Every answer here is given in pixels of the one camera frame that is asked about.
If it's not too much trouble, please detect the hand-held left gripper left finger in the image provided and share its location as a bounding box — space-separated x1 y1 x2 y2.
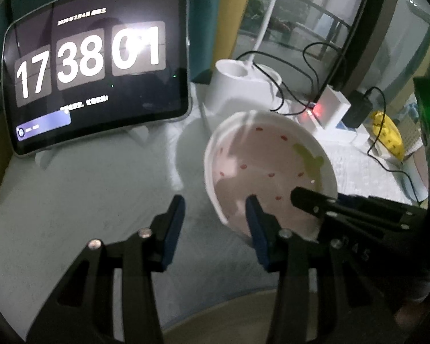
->
25 194 186 344

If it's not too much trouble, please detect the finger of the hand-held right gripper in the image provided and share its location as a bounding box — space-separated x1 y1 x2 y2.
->
290 186 340 220

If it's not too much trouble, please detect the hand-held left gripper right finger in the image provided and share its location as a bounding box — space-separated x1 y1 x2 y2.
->
245 194 409 344

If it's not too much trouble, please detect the pink spotted bowl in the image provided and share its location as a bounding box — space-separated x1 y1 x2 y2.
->
204 111 339 241

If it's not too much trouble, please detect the white power strip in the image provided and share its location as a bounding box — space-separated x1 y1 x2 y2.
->
301 115 374 148

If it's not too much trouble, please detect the white textured tablecloth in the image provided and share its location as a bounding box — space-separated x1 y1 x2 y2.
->
0 82 430 330

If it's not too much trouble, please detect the yellow packet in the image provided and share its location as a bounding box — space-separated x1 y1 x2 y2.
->
371 110 405 161

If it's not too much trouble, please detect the white charger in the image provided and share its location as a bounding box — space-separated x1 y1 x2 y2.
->
303 85 352 130

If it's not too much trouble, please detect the black charger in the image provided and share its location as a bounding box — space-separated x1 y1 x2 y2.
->
344 91 374 129

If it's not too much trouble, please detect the white desk lamp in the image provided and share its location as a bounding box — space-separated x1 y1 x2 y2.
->
201 0 289 131

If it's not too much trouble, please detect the white tablet stand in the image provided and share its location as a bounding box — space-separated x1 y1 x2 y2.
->
34 124 155 170

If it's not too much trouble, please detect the tablet showing clock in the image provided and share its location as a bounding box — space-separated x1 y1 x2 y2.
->
2 0 192 157

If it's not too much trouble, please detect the yellow curtain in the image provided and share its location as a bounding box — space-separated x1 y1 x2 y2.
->
186 0 259 84

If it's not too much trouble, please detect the black phone cable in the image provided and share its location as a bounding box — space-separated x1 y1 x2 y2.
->
365 86 421 202

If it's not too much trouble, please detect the black charger cable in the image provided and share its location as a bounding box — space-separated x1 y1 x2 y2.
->
303 42 347 109

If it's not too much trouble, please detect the black window frame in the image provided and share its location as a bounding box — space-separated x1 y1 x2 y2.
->
330 0 404 97

